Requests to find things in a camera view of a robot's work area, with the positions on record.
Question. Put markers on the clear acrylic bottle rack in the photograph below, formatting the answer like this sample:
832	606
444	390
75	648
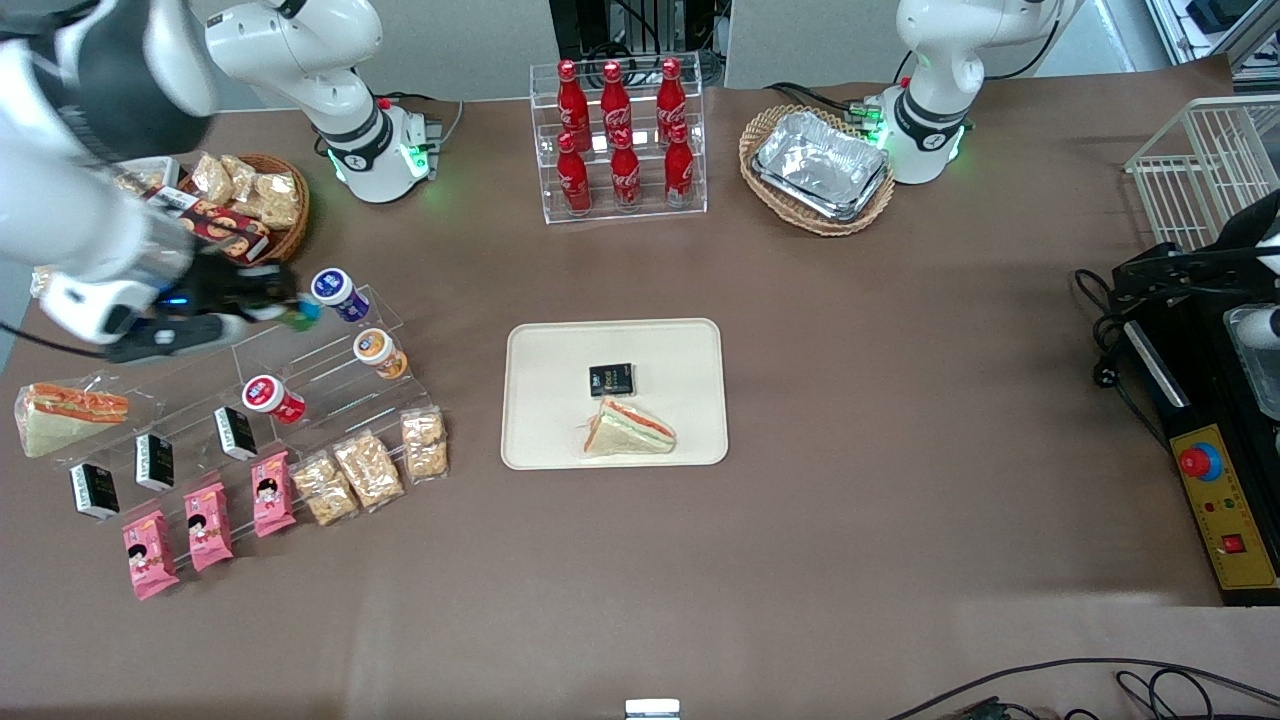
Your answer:
548	205

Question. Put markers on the clear plastic container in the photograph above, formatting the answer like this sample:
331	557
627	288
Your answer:
1258	350

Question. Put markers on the white plastic bin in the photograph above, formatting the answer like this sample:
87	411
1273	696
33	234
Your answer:
160	168

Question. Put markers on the wrapped triangle sandwich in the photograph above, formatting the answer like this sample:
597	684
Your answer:
628	432
65	420

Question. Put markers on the clear acrylic stepped shelf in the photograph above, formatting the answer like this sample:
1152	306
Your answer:
325	375

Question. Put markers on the aluminium foil tray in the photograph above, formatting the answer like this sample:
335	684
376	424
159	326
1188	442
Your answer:
820	165

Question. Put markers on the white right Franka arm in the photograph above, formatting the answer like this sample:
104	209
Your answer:
310	45

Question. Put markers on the cream plastic tray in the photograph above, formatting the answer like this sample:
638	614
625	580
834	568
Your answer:
560	400

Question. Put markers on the clear nut snack bag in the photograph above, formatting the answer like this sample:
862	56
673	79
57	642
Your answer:
424	444
323	489
368	470

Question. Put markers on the light wicker basket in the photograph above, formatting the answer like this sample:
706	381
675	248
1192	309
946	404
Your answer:
760	195

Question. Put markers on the small black snack box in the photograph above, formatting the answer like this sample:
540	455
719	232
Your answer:
611	379
235	433
95	490
154	461

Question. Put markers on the brown wicker basket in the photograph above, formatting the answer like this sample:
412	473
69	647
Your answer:
290	235

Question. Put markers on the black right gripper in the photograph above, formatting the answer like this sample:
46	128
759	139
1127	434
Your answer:
222	287

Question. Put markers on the clear cracker bag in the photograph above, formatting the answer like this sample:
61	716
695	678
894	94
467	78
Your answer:
135	183
243	172
211	178
275	202

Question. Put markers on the orange gum bottle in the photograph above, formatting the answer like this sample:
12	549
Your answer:
380	353

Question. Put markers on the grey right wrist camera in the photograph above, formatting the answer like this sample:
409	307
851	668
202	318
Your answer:
165	338

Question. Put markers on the pink snack pack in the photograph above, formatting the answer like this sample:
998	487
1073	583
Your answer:
208	526
272	494
150	555

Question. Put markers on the black yellow control box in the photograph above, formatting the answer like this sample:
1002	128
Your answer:
1225	520

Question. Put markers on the black equipment rack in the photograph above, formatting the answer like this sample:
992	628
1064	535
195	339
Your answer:
640	25

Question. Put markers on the small silver metal block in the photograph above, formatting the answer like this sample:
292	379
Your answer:
652	709

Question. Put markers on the aluminium frame with gear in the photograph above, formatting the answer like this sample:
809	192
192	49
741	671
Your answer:
1215	30

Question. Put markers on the red cola bottle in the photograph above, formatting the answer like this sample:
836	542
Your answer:
625	172
671	98
615	102
572	100
574	178
679	168

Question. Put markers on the red cookie box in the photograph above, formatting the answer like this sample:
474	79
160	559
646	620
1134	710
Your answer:
225	228

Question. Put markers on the red gum bottle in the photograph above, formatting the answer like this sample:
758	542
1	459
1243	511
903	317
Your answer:
272	398

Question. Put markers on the blue gum bottle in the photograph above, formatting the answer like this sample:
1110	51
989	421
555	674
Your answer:
340	294

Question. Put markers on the green gum bottle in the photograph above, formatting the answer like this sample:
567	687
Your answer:
303	314

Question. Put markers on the red emergency stop button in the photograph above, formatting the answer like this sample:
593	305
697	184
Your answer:
1200	460

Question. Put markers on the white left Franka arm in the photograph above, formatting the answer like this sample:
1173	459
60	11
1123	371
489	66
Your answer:
930	120

